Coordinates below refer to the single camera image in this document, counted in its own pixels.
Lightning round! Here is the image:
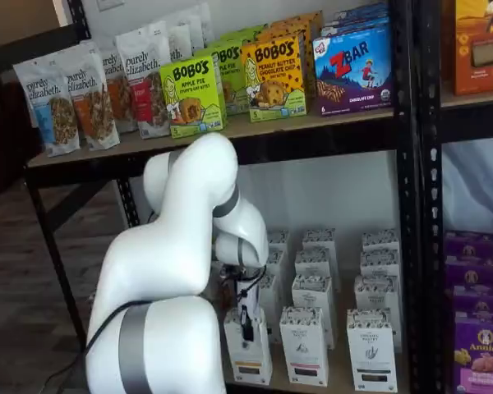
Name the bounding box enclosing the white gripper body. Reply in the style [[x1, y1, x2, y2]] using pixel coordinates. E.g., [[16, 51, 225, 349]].
[[234, 268, 260, 319]]

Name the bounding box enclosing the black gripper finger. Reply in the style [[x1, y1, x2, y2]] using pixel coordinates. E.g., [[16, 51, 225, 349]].
[[241, 305, 255, 342]]

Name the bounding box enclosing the white box yellow strip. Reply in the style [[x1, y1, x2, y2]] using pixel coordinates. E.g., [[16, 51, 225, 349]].
[[265, 249, 287, 280], [268, 230, 292, 252], [223, 305, 274, 383], [257, 273, 281, 313]]

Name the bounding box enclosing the white box pink strip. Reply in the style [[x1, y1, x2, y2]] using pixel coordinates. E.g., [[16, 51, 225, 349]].
[[302, 228, 338, 252], [291, 273, 338, 350], [279, 306, 330, 387], [294, 248, 340, 280]]

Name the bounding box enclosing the white box dark strip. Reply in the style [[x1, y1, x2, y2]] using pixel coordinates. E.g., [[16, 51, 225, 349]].
[[360, 250, 402, 278], [354, 274, 403, 354], [362, 229, 400, 254], [346, 308, 397, 392]]

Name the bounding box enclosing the black metal shelf rack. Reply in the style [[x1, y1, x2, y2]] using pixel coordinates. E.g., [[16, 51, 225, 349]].
[[417, 0, 493, 394], [0, 0, 422, 394]]

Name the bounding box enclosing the green Bobo's apple pie box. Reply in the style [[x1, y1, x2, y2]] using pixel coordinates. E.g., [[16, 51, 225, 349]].
[[207, 39, 251, 117], [219, 23, 270, 44], [159, 55, 228, 139]]

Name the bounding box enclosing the purple Annie's snack box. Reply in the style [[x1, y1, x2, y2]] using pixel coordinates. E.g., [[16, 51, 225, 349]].
[[443, 230, 493, 263], [454, 311, 493, 394], [451, 285, 493, 317], [443, 258, 493, 288]]

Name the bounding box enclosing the yellow Bobo's peanut butter box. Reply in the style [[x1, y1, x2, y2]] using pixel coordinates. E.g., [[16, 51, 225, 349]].
[[241, 34, 308, 123], [270, 10, 325, 103], [266, 19, 316, 112]]

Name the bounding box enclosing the blue purple Zbar box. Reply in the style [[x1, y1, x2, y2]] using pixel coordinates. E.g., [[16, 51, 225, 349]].
[[311, 27, 394, 117], [332, 2, 390, 21], [320, 16, 391, 39]]

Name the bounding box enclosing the orange snack box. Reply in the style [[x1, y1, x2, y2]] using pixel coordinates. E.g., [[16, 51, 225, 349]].
[[441, 0, 493, 97]]

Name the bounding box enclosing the red label granola bag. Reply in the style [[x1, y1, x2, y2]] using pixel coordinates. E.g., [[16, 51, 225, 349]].
[[115, 22, 174, 140]]

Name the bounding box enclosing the white plastic sheet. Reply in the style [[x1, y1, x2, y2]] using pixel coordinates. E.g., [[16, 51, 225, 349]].
[[441, 137, 493, 236]]

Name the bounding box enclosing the white granola bag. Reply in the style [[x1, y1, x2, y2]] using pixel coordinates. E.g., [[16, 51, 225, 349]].
[[188, 2, 213, 53], [167, 23, 195, 61]]

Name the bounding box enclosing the blue label granola bag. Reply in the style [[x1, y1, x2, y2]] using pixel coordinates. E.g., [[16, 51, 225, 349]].
[[12, 55, 82, 158]]

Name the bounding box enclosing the dark brown furniture piece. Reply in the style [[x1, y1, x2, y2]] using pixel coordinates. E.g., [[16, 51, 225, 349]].
[[0, 81, 40, 199]]

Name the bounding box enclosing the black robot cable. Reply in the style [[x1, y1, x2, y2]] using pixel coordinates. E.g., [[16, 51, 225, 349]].
[[85, 264, 269, 358]]

